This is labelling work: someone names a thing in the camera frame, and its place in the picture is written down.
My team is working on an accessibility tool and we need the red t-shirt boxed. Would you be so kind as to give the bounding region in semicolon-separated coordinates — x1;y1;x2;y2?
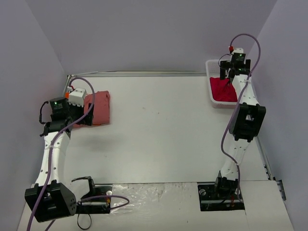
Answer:
209;77;238;103

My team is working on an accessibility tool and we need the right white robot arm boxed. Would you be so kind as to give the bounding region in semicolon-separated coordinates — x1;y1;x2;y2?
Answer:
213;51;266;200

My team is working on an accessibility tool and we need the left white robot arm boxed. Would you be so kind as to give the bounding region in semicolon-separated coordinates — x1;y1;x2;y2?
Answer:
25;97;94;222

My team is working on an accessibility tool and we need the white plastic basket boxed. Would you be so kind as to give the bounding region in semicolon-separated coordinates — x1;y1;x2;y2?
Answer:
205;60;236;109

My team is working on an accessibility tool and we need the pink folded t-shirt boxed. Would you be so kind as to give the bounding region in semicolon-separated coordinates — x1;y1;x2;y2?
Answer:
73;91;110;128

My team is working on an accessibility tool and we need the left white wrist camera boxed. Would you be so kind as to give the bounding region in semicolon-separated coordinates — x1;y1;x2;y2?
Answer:
68;88;87;107

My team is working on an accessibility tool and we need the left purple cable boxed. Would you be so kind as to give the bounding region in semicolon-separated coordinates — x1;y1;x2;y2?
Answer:
26;77;130;231

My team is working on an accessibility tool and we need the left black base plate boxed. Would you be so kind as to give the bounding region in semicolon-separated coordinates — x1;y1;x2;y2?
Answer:
70;176;113;214

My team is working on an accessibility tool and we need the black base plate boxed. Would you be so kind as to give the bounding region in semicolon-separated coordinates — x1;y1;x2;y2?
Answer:
197;183;245;212
70;176;113;214

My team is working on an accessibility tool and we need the black cable loop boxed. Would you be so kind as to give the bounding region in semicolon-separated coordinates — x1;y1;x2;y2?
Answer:
77;211;92;229

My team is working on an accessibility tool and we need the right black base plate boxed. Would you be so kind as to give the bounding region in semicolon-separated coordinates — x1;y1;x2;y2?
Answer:
197;183;245;212

